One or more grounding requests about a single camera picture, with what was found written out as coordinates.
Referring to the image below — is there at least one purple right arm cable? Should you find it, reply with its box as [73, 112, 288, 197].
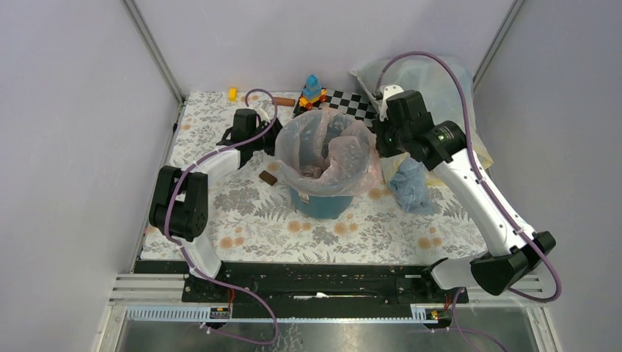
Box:
[374, 51, 563, 352]

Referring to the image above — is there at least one pink plastic trash bag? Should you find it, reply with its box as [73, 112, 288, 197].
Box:
[275, 109, 383, 197]

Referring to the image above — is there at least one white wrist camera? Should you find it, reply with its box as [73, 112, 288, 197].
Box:
[374, 84, 404, 122]
[255, 106, 274, 125]

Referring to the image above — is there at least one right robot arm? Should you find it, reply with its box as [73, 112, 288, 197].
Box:
[373, 85, 556, 302]

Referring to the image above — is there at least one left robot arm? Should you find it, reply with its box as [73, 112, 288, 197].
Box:
[148, 108, 282, 301]

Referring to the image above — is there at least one black checkered tray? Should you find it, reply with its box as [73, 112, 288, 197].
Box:
[293, 89, 377, 130]

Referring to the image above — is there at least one dark brown wooden block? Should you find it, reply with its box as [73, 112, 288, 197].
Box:
[259, 170, 278, 186]

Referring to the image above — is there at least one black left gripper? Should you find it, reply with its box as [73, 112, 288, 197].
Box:
[249, 117, 300, 156]

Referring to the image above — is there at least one yellow toy block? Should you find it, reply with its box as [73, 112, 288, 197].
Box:
[228, 87, 238, 102]

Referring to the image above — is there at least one blue plastic trash bag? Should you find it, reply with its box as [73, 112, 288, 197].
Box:
[388, 157, 434, 216]

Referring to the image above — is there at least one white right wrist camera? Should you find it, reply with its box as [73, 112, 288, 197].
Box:
[374, 84, 404, 122]

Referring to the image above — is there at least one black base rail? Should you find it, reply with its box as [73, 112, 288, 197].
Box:
[135, 260, 469, 323]

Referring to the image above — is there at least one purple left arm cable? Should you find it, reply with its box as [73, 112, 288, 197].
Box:
[164, 87, 282, 346]

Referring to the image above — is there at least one teal plastic trash bin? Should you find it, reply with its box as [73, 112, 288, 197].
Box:
[286, 123, 361, 221]

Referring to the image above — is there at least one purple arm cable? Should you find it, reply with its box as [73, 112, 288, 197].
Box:
[164, 87, 282, 346]
[374, 51, 563, 352]

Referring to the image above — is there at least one orange-brown wooden block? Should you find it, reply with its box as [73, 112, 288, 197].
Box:
[274, 97, 297, 107]

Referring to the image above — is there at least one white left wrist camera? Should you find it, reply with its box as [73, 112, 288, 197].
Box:
[255, 106, 274, 125]

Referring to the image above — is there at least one large translucent bag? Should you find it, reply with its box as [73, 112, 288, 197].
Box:
[350, 56, 493, 169]

